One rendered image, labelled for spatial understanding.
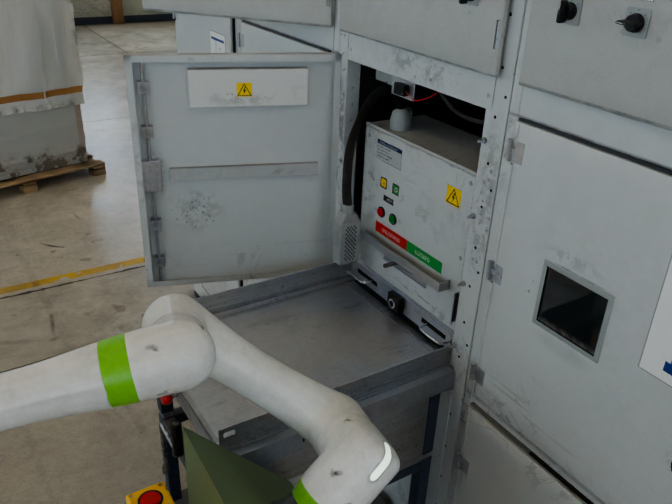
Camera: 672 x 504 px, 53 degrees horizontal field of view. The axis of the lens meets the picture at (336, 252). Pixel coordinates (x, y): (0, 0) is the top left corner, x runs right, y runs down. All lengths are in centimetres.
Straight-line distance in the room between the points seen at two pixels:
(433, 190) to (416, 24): 43
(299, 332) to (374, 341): 22
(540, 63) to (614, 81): 18
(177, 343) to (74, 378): 16
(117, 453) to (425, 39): 200
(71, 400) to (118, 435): 185
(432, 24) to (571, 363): 84
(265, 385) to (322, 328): 69
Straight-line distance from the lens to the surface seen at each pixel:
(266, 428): 164
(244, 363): 132
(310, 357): 189
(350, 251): 212
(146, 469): 282
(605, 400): 152
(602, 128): 139
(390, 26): 182
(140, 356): 112
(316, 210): 223
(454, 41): 163
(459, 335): 183
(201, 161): 212
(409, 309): 203
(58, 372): 115
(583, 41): 138
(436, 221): 185
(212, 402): 175
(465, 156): 183
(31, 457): 300
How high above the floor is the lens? 197
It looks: 27 degrees down
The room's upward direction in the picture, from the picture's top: 2 degrees clockwise
